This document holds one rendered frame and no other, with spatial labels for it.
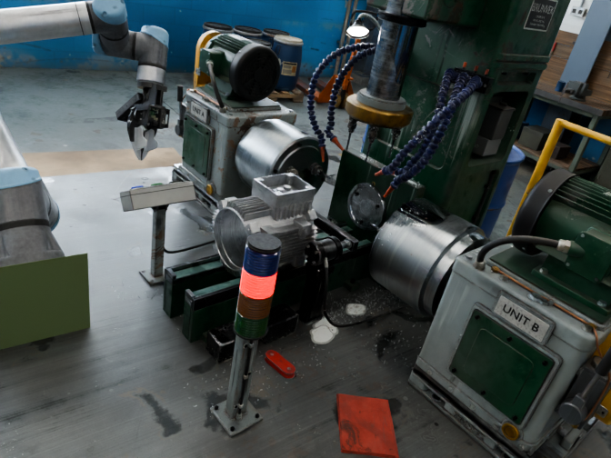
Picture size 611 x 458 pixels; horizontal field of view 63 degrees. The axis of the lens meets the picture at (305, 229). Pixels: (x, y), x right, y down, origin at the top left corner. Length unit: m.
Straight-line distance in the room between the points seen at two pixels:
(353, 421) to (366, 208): 0.65
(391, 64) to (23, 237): 0.92
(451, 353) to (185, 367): 0.59
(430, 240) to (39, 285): 0.85
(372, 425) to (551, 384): 0.36
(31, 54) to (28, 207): 5.46
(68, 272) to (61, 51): 5.60
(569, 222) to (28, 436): 1.06
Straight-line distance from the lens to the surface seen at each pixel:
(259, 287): 0.84
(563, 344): 1.03
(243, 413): 1.09
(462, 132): 1.44
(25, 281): 1.17
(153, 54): 1.50
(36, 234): 1.20
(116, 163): 3.76
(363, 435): 1.11
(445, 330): 1.15
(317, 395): 1.17
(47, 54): 6.65
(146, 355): 1.21
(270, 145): 1.52
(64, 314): 1.24
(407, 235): 1.18
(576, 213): 1.04
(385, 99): 1.33
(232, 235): 1.30
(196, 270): 1.27
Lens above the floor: 1.64
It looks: 28 degrees down
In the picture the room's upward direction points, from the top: 12 degrees clockwise
